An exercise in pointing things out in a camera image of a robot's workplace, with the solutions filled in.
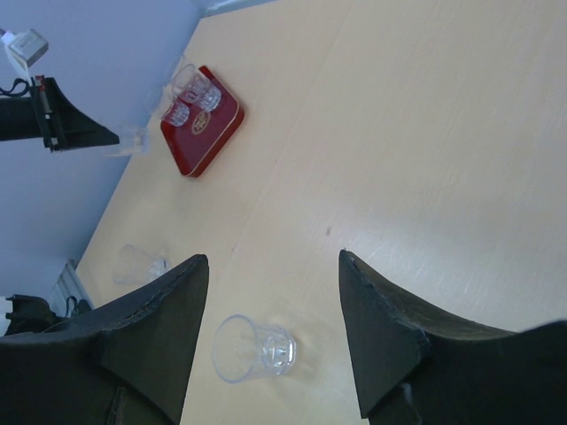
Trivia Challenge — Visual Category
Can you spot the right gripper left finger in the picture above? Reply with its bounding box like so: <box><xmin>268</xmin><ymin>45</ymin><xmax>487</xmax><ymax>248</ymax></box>
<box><xmin>1</xmin><ymin>254</ymin><xmax>208</xmax><ymax>424</ymax></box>

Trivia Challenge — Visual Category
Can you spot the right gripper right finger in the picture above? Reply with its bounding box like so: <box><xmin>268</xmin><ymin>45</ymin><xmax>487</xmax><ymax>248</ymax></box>
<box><xmin>338</xmin><ymin>251</ymin><xmax>566</xmax><ymax>424</ymax></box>

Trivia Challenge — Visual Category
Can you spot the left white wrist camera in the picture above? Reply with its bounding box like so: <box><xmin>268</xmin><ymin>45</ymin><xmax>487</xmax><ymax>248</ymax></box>
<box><xmin>1</xmin><ymin>28</ymin><xmax>49</xmax><ymax>83</ymax></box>

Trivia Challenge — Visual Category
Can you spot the clear glass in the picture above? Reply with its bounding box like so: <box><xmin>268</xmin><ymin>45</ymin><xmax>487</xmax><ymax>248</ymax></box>
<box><xmin>161</xmin><ymin>54</ymin><xmax>190</xmax><ymax>95</ymax></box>
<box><xmin>212</xmin><ymin>314</ymin><xmax>297</xmax><ymax>383</ymax></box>
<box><xmin>102</xmin><ymin>126</ymin><xmax>150</xmax><ymax>157</ymax></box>
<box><xmin>112</xmin><ymin>244</ymin><xmax>170</xmax><ymax>286</ymax></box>
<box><xmin>144</xmin><ymin>86</ymin><xmax>190</xmax><ymax>128</ymax></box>

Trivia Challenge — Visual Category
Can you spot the red rectangular tray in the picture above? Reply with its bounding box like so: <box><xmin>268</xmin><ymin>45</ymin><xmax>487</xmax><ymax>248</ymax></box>
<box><xmin>160</xmin><ymin>66</ymin><xmax>245</xmax><ymax>178</ymax></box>

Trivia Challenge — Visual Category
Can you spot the aluminium left rail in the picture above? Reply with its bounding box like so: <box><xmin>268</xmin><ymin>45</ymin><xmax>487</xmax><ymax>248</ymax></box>
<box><xmin>47</xmin><ymin>259</ymin><xmax>94</xmax><ymax>318</ymax></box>

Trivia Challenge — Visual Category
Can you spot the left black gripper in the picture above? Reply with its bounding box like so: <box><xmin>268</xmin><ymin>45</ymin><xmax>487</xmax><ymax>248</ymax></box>
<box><xmin>1</xmin><ymin>77</ymin><xmax>120</xmax><ymax>152</ymax></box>

